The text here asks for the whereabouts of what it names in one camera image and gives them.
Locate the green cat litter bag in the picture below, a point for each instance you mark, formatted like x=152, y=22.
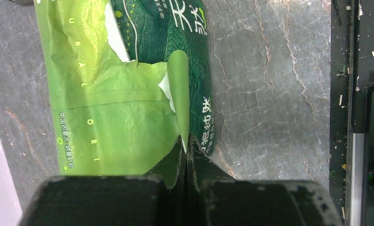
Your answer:
x=126, y=79

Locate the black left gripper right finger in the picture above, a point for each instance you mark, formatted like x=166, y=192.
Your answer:
x=215, y=198

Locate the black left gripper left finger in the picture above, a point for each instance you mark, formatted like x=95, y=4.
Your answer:
x=155, y=198

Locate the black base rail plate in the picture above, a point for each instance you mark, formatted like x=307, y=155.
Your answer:
x=351, y=182

